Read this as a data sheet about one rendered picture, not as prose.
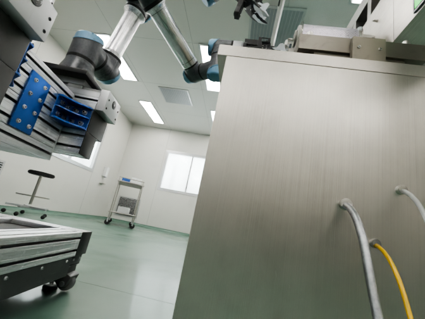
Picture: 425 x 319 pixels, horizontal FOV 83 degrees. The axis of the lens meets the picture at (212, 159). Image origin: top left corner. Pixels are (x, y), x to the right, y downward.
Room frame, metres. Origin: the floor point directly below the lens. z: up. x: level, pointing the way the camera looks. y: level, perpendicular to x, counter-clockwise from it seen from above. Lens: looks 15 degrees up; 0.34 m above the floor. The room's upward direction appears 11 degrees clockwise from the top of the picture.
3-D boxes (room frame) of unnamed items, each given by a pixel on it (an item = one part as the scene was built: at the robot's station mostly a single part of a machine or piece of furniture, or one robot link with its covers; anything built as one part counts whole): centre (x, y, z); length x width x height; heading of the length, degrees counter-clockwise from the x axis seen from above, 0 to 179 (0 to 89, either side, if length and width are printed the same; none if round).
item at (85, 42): (0.94, 0.64, 0.98); 0.13 x 0.12 x 0.14; 169
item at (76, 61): (0.93, 0.64, 0.87); 0.15 x 0.15 x 0.10
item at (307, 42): (0.73, -0.42, 1.00); 0.40 x 0.16 x 0.06; 83
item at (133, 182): (5.39, 1.65, 0.51); 0.91 x 0.58 x 1.02; 17
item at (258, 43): (0.90, -0.10, 1.12); 0.12 x 0.08 x 0.09; 83
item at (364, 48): (0.64, -0.42, 0.96); 0.10 x 0.03 x 0.11; 83
